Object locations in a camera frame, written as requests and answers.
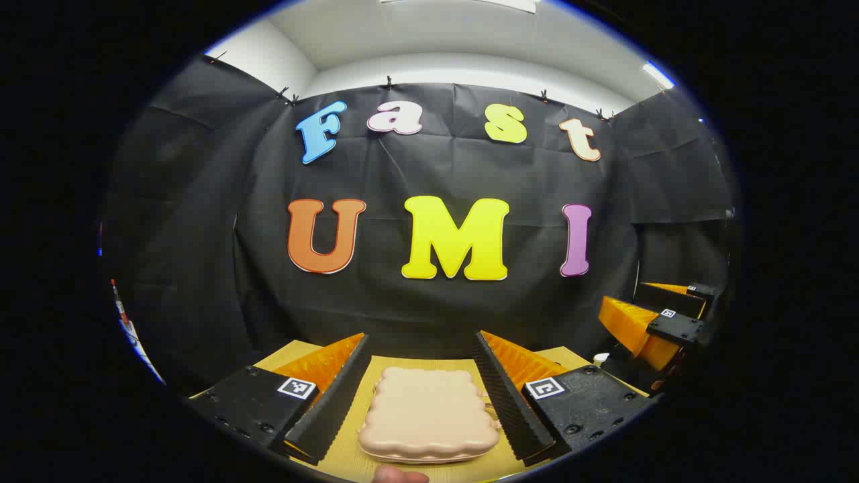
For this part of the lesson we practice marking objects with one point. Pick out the pink suitcase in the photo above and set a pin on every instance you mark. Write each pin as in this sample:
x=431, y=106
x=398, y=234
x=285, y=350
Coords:
x=429, y=416

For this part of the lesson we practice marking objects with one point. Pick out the red white blue banner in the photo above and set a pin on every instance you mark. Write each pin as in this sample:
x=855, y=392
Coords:
x=127, y=329

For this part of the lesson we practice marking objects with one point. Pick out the white cream tube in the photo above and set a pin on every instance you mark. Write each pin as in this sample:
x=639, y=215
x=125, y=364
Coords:
x=601, y=359

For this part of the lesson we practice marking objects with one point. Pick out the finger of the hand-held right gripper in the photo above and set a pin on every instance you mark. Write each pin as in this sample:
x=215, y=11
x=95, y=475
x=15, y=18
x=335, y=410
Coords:
x=671, y=300
x=674, y=329

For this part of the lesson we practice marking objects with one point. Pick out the ceiling light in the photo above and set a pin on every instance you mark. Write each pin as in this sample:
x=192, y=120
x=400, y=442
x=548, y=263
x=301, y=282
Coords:
x=510, y=4
x=658, y=75

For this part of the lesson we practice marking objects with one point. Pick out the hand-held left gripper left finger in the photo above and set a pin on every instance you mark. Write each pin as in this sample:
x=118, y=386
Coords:
x=335, y=402

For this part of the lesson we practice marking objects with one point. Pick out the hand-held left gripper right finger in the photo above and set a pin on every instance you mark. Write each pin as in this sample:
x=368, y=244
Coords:
x=510, y=409

